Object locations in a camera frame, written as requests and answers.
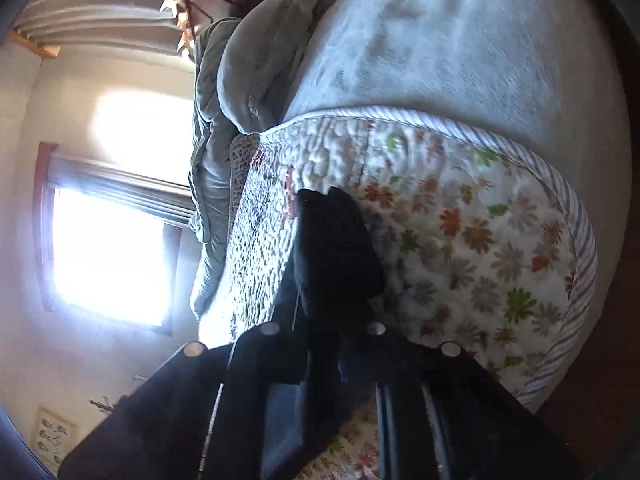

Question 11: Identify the pleated wall curtain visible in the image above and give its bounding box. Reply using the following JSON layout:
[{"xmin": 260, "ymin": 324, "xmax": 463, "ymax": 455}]
[{"xmin": 14, "ymin": 0, "xmax": 187, "ymax": 57}]

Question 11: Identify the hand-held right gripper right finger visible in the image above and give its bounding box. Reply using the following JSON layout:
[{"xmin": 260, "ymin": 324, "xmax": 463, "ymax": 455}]
[{"xmin": 344, "ymin": 320, "xmax": 588, "ymax": 480}]

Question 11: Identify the grey fleece bed sheet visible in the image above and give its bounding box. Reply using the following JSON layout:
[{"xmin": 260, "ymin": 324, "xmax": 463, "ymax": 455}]
[{"xmin": 280, "ymin": 0, "xmax": 631, "ymax": 413}]

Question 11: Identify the coat rack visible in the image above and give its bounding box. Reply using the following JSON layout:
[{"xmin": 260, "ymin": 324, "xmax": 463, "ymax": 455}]
[{"xmin": 89, "ymin": 394, "xmax": 132, "ymax": 418}]

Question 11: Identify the wooden corner trim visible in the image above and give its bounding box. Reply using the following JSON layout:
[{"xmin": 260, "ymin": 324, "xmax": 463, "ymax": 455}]
[{"xmin": 11, "ymin": 29, "xmax": 62, "ymax": 60}]

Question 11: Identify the wooden framed window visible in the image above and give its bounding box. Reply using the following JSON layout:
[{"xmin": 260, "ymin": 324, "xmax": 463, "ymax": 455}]
[{"xmin": 34, "ymin": 141, "xmax": 185, "ymax": 337}]

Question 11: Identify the grey-blue duvet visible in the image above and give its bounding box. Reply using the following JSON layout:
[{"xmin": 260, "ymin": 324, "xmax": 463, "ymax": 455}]
[{"xmin": 189, "ymin": 0, "xmax": 341, "ymax": 321}]

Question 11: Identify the wall poster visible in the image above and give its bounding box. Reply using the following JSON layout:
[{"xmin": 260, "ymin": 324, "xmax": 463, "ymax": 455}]
[{"xmin": 31, "ymin": 404, "xmax": 82, "ymax": 467}]

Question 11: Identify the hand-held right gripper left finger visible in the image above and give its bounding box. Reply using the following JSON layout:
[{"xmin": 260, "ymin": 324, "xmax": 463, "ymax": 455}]
[{"xmin": 57, "ymin": 275, "xmax": 306, "ymax": 480}]

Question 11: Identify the bed with floral quilt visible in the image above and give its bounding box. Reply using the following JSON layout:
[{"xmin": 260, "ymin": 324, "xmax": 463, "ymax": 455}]
[{"xmin": 227, "ymin": 107, "xmax": 599, "ymax": 480}]

